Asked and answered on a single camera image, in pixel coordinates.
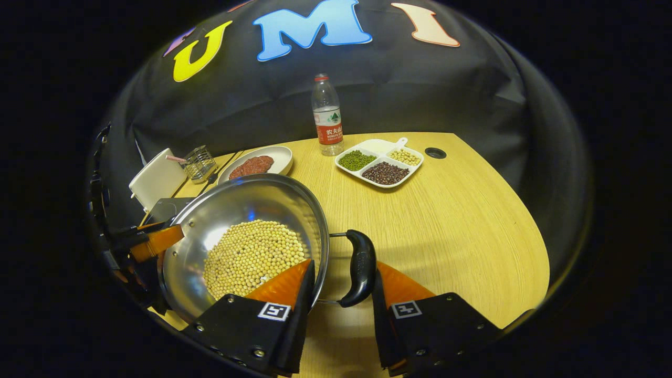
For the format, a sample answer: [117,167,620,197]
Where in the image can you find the white divided dish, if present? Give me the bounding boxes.
[334,137,425,190]

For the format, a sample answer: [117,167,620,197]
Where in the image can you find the dark red beans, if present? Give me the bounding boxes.
[361,161,411,186]

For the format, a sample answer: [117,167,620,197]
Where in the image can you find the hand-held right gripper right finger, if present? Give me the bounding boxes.
[371,261,502,377]

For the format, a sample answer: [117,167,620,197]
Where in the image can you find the black backdrop cloth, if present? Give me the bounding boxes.
[97,0,595,292]

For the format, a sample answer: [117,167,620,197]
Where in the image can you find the black induction cooktop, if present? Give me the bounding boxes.
[144,197,196,227]

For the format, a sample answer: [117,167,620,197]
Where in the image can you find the steel pot with black handle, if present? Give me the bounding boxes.
[157,173,377,324]

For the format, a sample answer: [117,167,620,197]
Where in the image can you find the white round plate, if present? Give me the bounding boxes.
[217,145,293,185]

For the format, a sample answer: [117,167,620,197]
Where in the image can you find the red meat slices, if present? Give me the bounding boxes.
[228,155,275,181]

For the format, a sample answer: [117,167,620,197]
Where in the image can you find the white toaster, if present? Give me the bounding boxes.
[129,148,188,212]

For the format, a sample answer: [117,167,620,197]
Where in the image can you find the metal mesh holder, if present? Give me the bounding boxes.
[184,145,217,184]

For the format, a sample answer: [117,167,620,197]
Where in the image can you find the green mung beans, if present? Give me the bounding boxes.
[338,150,378,172]

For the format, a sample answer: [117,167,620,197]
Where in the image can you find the small portion of soybeans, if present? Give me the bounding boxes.
[387,149,422,167]

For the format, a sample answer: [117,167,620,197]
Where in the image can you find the clear water bottle red label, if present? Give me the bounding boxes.
[311,73,345,157]

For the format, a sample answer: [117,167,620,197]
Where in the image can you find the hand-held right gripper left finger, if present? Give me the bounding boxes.
[181,259,317,377]

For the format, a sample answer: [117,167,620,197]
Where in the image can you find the black power cable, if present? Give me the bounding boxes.
[207,151,245,185]

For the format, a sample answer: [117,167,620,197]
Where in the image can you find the pile of soybeans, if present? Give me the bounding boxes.
[203,219,308,301]

